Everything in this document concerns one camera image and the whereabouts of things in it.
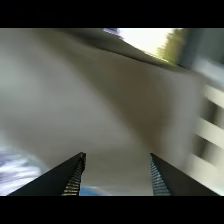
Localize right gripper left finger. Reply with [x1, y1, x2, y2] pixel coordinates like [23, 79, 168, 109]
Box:
[8, 151, 87, 197]

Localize grey T-shirt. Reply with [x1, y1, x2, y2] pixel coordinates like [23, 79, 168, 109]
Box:
[0, 28, 214, 197]

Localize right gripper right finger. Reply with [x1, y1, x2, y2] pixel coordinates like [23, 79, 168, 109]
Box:
[149, 152, 219, 197]

